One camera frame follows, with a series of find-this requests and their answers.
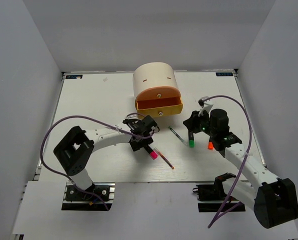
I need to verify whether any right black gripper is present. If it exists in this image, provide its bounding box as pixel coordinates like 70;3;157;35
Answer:
184;108;217;137

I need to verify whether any pink highlighter marker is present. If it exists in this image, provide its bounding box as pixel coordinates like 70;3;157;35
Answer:
144;145;158;160

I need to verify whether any orange drawer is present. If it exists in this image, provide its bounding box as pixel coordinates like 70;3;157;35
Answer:
135;86;181;101

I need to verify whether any cream round drawer box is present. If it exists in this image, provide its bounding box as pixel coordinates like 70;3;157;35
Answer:
132;62;179;95

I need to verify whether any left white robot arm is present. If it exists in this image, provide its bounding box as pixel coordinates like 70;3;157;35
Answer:
53;115;158;200

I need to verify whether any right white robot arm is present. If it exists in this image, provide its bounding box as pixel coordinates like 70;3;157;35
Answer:
183;109;298;229

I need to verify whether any red gel pen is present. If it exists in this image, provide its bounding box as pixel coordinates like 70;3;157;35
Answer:
154;147;175;170

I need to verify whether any green highlighter marker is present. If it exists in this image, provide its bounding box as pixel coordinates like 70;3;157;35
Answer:
188;131;195;148

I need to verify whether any green gel pen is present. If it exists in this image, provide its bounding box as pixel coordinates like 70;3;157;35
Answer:
168;126;188;146

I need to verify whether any orange highlighter marker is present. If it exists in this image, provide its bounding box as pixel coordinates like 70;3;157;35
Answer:
208;141;214;150

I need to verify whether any right blue table label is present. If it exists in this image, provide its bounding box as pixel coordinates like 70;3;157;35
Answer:
216;72;234;77

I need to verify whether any blue table label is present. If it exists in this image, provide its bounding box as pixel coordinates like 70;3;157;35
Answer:
65;74;83;80
216;72;234;77

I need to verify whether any left blue table label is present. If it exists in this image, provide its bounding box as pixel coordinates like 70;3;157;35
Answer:
65;74;83;80

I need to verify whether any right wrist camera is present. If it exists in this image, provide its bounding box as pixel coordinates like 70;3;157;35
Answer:
198;96;213;116

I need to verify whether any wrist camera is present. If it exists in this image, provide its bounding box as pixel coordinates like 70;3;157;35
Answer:
123;115;139;124
198;96;213;116

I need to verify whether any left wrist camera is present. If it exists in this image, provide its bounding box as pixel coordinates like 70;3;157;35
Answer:
123;115;139;124

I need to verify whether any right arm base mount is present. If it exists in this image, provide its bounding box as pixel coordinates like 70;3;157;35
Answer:
192;183;247;213

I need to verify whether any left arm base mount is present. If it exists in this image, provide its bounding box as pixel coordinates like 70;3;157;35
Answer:
61;183;115;212

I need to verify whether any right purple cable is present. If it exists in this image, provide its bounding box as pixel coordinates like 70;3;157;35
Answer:
200;94;252;229

